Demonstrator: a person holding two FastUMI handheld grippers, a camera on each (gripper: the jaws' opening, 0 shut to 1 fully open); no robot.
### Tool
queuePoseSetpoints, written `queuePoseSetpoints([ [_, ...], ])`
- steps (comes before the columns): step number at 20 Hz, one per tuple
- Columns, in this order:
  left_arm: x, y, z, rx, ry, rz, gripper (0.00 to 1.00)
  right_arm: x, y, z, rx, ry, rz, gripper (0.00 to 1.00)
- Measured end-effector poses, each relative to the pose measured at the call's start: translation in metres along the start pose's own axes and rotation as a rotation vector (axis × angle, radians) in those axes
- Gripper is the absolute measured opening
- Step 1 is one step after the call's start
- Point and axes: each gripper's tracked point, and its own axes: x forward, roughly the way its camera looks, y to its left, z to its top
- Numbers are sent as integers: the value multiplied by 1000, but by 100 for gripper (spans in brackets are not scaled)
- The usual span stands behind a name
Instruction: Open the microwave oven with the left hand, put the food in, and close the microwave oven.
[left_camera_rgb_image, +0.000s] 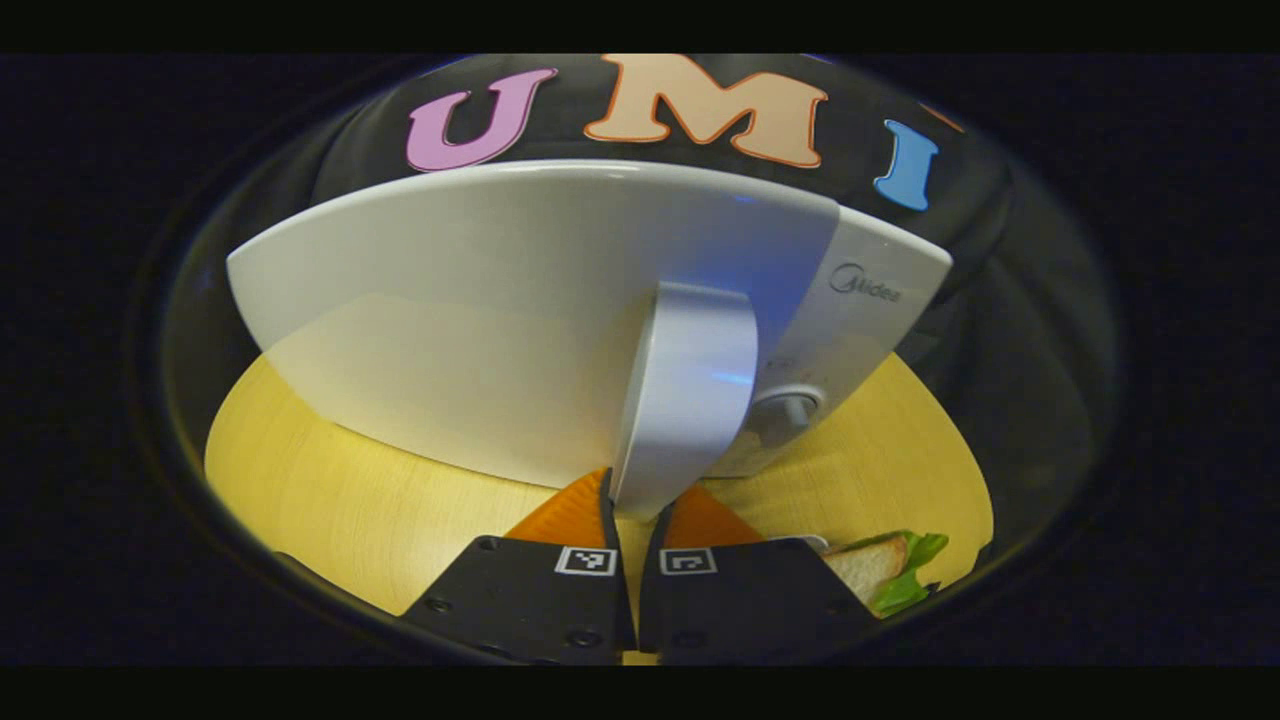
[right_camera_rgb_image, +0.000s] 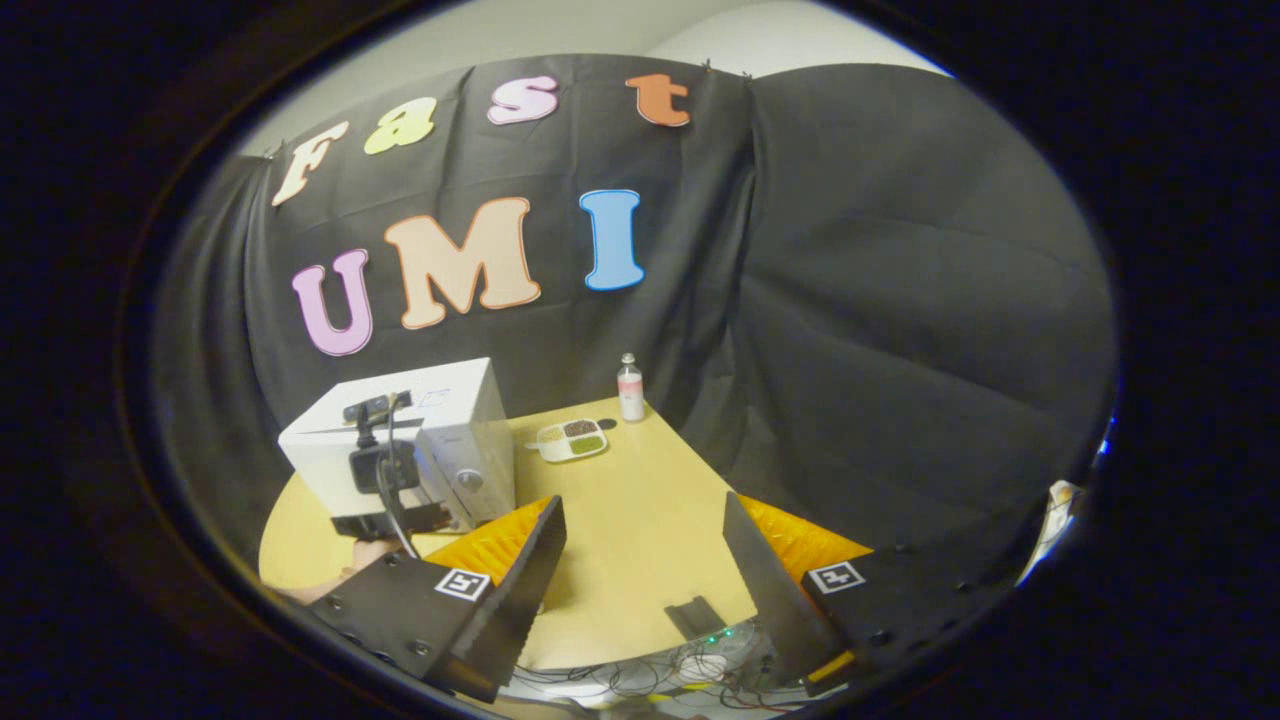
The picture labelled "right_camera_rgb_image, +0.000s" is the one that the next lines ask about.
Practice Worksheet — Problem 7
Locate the black table clamp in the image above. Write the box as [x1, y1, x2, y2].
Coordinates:
[665, 597, 726, 641]

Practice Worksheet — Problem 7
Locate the white divided dish of beans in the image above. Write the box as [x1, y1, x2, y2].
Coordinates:
[527, 418, 609, 463]

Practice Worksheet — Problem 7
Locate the black backdrop cloth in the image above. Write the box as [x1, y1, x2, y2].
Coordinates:
[155, 55, 1116, 561]

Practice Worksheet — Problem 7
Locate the tangle of cables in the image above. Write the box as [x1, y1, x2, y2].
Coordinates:
[510, 620, 801, 713]

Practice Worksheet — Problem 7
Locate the white microwave oven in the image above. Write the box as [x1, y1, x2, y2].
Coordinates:
[278, 358, 517, 531]

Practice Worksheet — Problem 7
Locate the small pink label bottle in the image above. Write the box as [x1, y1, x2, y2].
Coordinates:
[617, 353, 646, 423]

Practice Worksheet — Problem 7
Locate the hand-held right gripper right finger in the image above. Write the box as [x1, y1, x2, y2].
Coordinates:
[722, 490, 1011, 696]

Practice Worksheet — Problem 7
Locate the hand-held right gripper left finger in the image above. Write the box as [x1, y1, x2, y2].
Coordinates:
[310, 495, 568, 704]

